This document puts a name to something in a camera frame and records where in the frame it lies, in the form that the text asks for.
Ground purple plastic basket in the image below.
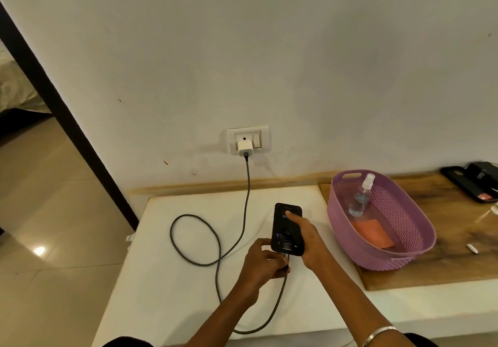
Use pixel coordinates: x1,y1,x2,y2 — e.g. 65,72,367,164
326,170,437,272

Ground silver bracelet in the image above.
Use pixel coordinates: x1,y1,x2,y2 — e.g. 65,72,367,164
362,326,399,347

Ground black power adapter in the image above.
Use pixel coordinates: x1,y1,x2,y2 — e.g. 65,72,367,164
465,161,498,194

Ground grey charging cable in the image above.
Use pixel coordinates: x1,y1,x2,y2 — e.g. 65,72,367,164
170,152,292,336

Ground person's right hand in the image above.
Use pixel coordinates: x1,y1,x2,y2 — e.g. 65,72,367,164
285,210,335,273

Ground black trousers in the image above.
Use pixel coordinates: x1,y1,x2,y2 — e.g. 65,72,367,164
102,333,438,347

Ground person's left forearm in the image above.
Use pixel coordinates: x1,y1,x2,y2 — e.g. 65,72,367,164
186,286,260,347

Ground bed with beige sheet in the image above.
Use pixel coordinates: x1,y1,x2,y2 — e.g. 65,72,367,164
0,39,51,114

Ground black smartphone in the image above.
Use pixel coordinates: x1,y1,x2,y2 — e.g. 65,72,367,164
270,202,305,257

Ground white wall socket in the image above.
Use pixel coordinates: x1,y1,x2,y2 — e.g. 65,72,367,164
227,126,271,156

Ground orange cleaning cloth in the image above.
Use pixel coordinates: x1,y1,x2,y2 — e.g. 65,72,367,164
352,219,395,249

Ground dark door frame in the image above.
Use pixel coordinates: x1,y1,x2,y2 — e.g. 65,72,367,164
0,0,140,231

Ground clear spray bottle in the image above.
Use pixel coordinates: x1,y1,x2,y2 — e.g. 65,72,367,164
348,173,376,218

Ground person's right forearm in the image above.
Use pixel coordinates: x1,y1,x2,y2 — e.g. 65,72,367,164
311,258,417,347

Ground brown wooden board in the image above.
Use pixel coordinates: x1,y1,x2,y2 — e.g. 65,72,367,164
317,171,498,292

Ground person's left hand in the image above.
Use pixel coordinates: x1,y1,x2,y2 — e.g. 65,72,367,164
236,238,292,307

